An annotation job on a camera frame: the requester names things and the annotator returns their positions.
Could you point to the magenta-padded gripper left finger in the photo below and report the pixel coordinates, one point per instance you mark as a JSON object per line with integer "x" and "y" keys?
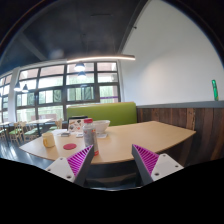
{"x": 79, "y": 161}

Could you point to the clear red-capped drink bottle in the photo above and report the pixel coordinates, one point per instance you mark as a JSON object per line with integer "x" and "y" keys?
{"x": 89, "y": 135}

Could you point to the pale yellow mug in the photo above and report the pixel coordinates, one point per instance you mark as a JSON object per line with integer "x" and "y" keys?
{"x": 49, "y": 140}

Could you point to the white bowl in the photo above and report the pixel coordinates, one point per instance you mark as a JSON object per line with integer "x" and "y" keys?
{"x": 101, "y": 126}

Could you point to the flat round red coaster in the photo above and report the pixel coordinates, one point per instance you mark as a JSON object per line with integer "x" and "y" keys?
{"x": 69, "y": 146}

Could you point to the wooden dining table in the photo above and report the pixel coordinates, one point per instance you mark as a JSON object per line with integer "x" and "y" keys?
{"x": 40, "y": 121}

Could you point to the green upholstered bench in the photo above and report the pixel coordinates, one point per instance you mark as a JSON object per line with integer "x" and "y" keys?
{"x": 110, "y": 113}

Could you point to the white napkin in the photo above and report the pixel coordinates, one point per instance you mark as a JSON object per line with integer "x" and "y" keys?
{"x": 102, "y": 135}

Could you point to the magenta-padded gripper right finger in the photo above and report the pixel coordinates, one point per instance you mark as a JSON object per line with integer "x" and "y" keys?
{"x": 148, "y": 160}

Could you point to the long linear hanging light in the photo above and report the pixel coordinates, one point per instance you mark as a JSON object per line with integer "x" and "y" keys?
{"x": 100, "y": 58}

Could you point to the group of pendant lamps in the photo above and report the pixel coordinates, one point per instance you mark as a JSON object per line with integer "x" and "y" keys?
{"x": 79, "y": 67}

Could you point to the small dark box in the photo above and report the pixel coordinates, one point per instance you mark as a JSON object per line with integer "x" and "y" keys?
{"x": 65, "y": 134}

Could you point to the group of green-seated chairs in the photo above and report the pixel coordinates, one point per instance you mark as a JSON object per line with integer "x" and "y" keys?
{"x": 30, "y": 132}

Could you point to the white paper sheet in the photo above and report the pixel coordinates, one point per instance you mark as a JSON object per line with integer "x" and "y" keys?
{"x": 59, "y": 131}

